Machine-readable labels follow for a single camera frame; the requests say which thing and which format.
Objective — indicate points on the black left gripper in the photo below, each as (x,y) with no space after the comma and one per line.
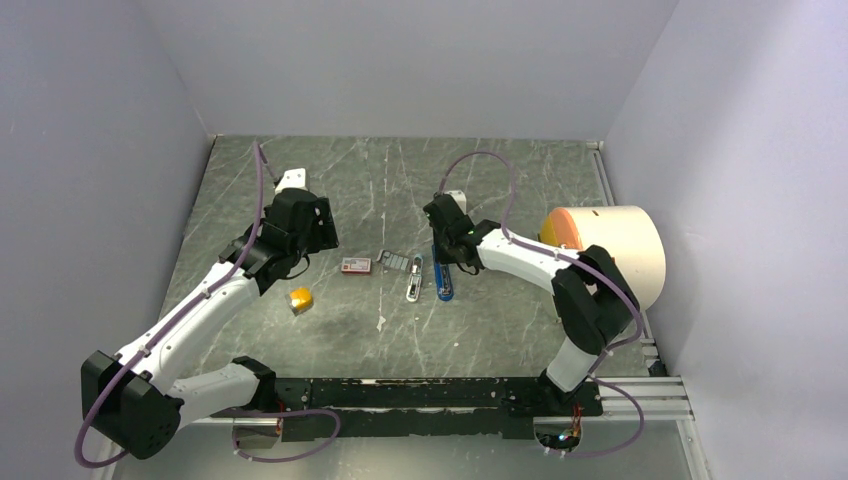
(323,234)

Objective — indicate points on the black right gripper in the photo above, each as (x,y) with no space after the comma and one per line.
(442,256)

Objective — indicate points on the cardboard staple tray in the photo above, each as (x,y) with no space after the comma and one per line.
(392,260)

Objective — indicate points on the red white staple box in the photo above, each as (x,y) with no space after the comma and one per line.
(356,266)

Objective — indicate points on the small white light-blue stapler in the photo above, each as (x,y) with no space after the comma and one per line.
(415,279)

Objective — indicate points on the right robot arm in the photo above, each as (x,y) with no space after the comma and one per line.
(597,308)

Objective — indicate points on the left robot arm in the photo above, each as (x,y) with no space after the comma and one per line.
(137,397)

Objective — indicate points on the yellow capped round object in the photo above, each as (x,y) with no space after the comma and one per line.
(300,301)

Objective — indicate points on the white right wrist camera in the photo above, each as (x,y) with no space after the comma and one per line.
(460,199)

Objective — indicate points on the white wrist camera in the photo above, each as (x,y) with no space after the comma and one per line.
(297,178)
(460,199)

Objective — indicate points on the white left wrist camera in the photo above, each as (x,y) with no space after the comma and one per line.
(297,178)

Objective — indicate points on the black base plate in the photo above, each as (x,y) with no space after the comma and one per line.
(384,408)

